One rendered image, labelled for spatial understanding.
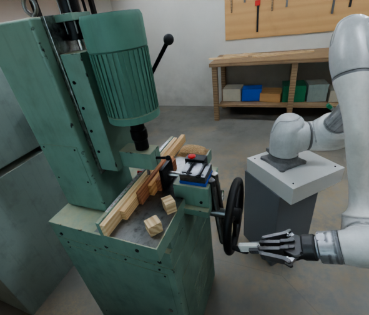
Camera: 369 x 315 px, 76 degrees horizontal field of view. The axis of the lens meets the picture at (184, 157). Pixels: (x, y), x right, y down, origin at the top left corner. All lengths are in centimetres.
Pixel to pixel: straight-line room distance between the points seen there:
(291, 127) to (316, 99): 243
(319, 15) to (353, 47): 311
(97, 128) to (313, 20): 345
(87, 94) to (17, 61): 23
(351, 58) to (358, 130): 20
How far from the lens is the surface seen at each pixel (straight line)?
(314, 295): 176
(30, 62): 89
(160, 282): 104
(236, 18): 398
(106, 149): 90
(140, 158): 88
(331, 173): 143
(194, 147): 111
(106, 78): 74
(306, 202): 157
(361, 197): 93
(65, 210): 119
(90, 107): 85
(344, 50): 85
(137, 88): 73
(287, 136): 131
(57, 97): 87
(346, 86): 82
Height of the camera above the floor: 148
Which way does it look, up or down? 31 degrees down
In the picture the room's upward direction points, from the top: 8 degrees counter-clockwise
